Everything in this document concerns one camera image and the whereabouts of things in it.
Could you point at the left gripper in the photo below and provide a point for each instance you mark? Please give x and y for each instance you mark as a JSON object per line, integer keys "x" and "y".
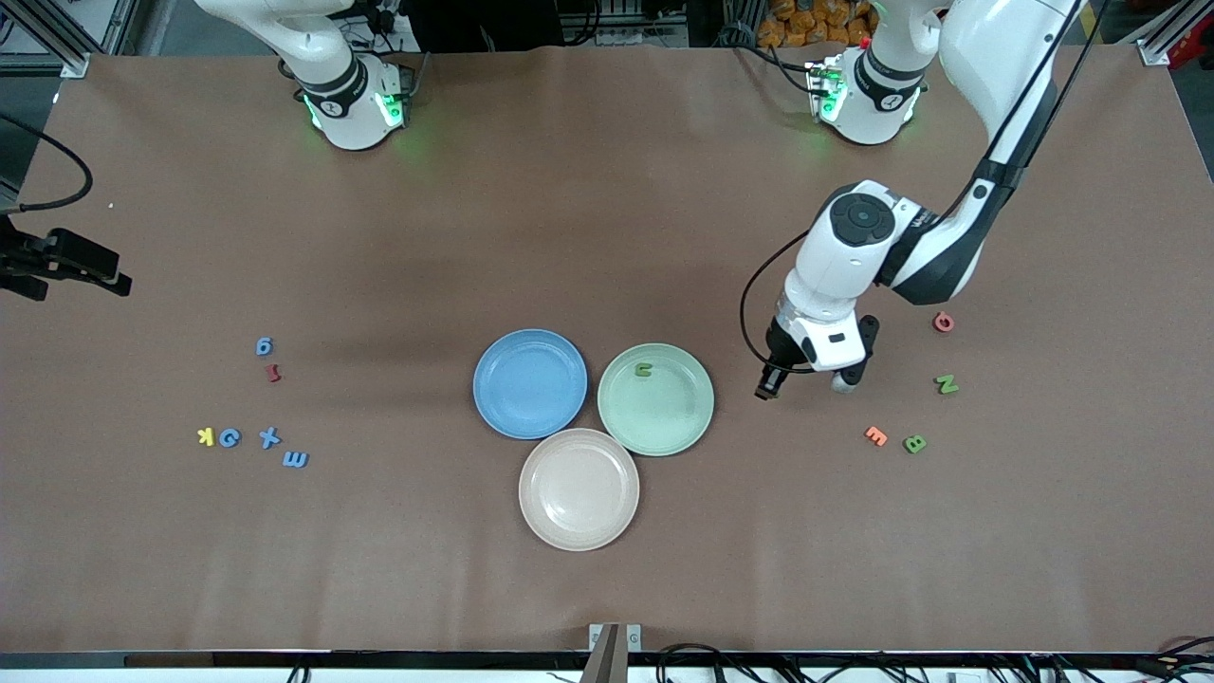
{"x": 781, "y": 350}

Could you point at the green foam letter B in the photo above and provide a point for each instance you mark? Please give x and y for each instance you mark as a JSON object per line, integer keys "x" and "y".
{"x": 914, "y": 443}

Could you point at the green foam letter N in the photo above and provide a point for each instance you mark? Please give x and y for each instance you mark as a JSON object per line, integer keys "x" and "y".
{"x": 946, "y": 383}

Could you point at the blue foam letter g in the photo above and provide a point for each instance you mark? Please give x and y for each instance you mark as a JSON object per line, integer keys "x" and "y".
{"x": 222, "y": 438}
{"x": 264, "y": 347}

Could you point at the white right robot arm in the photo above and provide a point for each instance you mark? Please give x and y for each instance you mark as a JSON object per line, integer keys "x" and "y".
{"x": 322, "y": 47}

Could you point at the green plate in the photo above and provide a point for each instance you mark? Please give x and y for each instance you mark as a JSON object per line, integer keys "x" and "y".
{"x": 664, "y": 417}

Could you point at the orange foam letter E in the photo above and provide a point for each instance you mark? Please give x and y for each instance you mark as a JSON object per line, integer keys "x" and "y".
{"x": 875, "y": 435}

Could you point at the pink foam letter Q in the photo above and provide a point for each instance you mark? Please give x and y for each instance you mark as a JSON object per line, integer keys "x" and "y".
{"x": 936, "y": 323}

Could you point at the brown paper table cover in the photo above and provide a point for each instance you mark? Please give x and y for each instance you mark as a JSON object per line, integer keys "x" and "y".
{"x": 607, "y": 237}

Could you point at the pink plate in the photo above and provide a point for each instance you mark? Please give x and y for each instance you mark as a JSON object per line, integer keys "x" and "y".
{"x": 579, "y": 489}

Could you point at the blue plate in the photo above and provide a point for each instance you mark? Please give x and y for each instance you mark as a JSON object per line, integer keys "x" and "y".
{"x": 529, "y": 383}

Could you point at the blue foam letter X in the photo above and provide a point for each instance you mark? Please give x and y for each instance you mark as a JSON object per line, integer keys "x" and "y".
{"x": 270, "y": 437}

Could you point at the blue foam letter M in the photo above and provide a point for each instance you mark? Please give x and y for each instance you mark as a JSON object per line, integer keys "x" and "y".
{"x": 295, "y": 459}

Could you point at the orange packets pile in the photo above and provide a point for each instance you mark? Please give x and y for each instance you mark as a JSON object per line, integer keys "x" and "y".
{"x": 806, "y": 19}

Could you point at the white power strip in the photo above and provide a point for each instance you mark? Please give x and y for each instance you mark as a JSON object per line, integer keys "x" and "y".
{"x": 410, "y": 17}

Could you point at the aluminium frame profile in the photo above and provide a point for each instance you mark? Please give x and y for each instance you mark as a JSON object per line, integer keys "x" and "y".
{"x": 74, "y": 66}
{"x": 1154, "y": 54}

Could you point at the grey metal bracket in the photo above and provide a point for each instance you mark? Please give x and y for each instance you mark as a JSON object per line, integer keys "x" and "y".
{"x": 634, "y": 637}

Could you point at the grey-brown upright post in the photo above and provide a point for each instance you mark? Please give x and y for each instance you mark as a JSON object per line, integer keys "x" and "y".
{"x": 604, "y": 664}

